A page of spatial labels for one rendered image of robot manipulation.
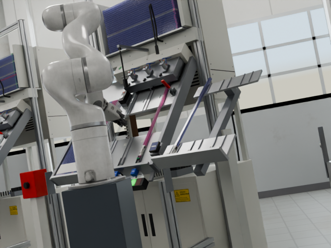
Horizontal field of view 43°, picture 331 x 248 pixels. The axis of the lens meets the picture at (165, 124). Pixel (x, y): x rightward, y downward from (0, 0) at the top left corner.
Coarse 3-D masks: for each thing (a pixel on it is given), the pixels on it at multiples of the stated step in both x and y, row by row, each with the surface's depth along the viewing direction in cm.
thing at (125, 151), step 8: (136, 136) 203; (144, 136) 199; (152, 136) 196; (120, 144) 207; (128, 144) 202; (136, 144) 199; (112, 152) 206; (120, 152) 202; (128, 152) 198; (136, 152) 194; (144, 152) 191; (112, 160) 201; (120, 160) 196; (128, 160) 194; (136, 160) 189; (144, 160) 186
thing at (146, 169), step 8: (120, 168) 190; (128, 168) 188; (136, 168) 186; (144, 168) 184; (152, 168) 182; (56, 176) 216; (64, 176) 213; (72, 176) 210; (128, 176) 194; (64, 184) 220
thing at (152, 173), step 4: (152, 172) 184; (152, 176) 182; (144, 180) 180; (148, 180) 182; (152, 180) 181; (140, 184) 179; (144, 184) 179; (132, 188) 183; (136, 188) 182; (140, 188) 180; (144, 188) 179
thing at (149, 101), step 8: (176, 80) 217; (112, 88) 253; (120, 88) 247; (160, 88) 221; (176, 88) 212; (104, 96) 252; (112, 96) 246; (136, 96) 229; (144, 96) 225; (152, 96) 220; (160, 96) 215; (168, 96) 211; (136, 104) 224; (144, 104) 219; (152, 104) 215; (168, 104) 206; (136, 112) 219
